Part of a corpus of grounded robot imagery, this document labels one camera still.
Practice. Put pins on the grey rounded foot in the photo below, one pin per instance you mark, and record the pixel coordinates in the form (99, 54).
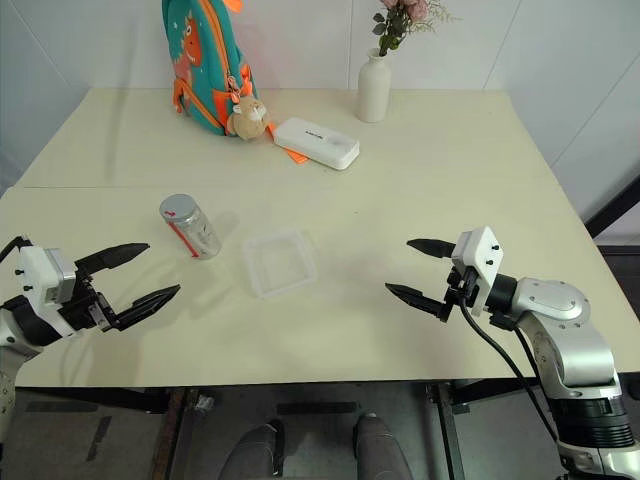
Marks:
(382, 447)
(257, 452)

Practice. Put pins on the teal dinosaur backpack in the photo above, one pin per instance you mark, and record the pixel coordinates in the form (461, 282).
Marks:
(205, 60)

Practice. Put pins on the white ceramic vase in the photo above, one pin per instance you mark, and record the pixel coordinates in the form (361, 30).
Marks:
(373, 85)

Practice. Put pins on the clear plastic jar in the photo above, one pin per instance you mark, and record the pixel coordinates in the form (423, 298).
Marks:
(191, 227)

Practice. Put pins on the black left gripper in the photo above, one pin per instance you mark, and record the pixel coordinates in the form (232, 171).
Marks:
(92, 305)

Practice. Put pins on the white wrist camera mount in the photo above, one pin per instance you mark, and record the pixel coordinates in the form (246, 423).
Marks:
(40, 280)
(480, 265)

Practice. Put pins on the grey rounded left foot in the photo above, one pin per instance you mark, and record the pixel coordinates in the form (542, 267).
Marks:
(257, 452)

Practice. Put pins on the white rectangular box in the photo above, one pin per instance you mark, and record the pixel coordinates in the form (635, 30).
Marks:
(316, 143)

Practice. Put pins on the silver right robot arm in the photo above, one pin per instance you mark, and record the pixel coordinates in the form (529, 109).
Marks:
(570, 340)

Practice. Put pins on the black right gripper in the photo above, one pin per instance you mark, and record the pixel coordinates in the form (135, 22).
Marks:
(457, 292)

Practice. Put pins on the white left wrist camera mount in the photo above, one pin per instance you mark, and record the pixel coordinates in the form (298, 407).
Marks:
(40, 280)

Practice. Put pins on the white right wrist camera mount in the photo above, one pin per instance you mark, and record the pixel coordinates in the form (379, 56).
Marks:
(480, 265)

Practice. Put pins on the pink flower bouquet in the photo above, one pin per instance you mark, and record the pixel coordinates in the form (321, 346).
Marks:
(405, 22)

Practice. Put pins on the black metal table frame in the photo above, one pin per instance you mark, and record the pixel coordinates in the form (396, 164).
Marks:
(300, 395)

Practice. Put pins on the grey rounded right foot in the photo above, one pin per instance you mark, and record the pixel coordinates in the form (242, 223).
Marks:
(382, 447)

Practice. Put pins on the clear square plastic container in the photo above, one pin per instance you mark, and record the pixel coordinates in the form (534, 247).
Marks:
(279, 262)

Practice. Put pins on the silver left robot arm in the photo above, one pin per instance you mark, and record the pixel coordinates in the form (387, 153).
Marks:
(20, 320)

